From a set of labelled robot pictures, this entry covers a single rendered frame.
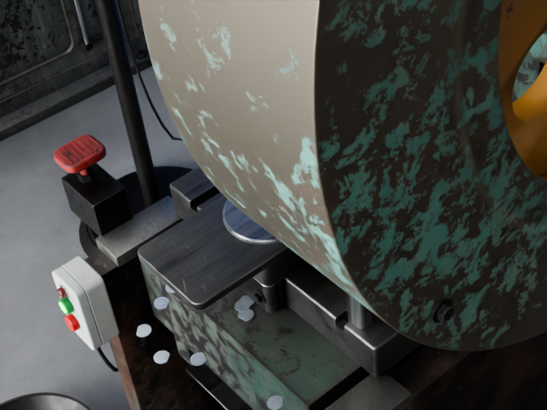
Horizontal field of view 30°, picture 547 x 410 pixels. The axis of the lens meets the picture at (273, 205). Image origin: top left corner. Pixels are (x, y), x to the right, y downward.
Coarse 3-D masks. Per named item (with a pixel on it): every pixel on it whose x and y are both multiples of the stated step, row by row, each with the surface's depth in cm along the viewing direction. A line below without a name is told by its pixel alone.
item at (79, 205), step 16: (64, 176) 158; (80, 176) 156; (96, 176) 158; (80, 192) 155; (96, 192) 155; (112, 192) 155; (80, 208) 158; (96, 208) 153; (112, 208) 155; (128, 208) 158; (96, 224) 156; (112, 224) 157
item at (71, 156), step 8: (88, 136) 156; (72, 144) 155; (80, 144) 155; (88, 144) 155; (96, 144) 155; (56, 152) 154; (64, 152) 154; (72, 152) 154; (80, 152) 154; (88, 152) 153; (96, 152) 153; (104, 152) 154; (56, 160) 154; (64, 160) 152; (72, 160) 152; (80, 160) 152; (88, 160) 152; (96, 160) 153; (64, 168) 152; (72, 168) 152; (80, 168) 152; (88, 168) 156
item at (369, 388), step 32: (448, 352) 137; (480, 352) 139; (512, 352) 147; (544, 352) 155; (384, 384) 131; (416, 384) 133; (448, 384) 137; (480, 384) 145; (512, 384) 153; (544, 384) 164
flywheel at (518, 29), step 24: (504, 0) 78; (528, 0) 80; (504, 24) 79; (528, 24) 82; (504, 48) 81; (528, 48) 84; (504, 72) 83; (504, 96) 85; (528, 96) 93; (528, 120) 89; (528, 144) 91
